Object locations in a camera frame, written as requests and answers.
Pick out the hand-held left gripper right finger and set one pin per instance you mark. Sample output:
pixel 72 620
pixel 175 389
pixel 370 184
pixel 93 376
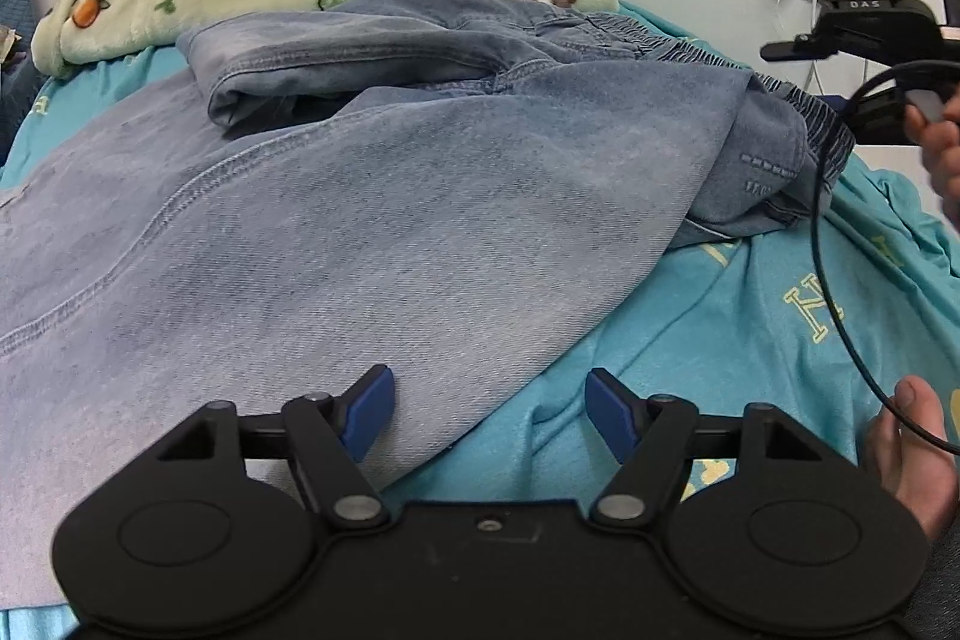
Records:
pixel 611 411

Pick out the person's grey trouser leg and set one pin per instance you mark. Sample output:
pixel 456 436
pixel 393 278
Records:
pixel 945 587

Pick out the person's right hand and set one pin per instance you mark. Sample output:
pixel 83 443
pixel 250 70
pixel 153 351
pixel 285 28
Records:
pixel 945 160

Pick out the teal printed bed sheet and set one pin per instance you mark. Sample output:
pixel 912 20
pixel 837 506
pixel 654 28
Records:
pixel 712 325

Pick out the blue denim jeans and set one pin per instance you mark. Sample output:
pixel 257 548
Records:
pixel 375 197

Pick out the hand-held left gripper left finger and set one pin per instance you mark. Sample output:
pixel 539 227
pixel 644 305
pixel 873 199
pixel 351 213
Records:
pixel 371 415

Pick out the person's bare foot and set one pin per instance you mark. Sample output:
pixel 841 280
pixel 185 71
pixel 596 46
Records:
pixel 915 460

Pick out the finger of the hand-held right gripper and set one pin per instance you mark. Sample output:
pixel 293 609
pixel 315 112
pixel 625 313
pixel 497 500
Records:
pixel 791 49

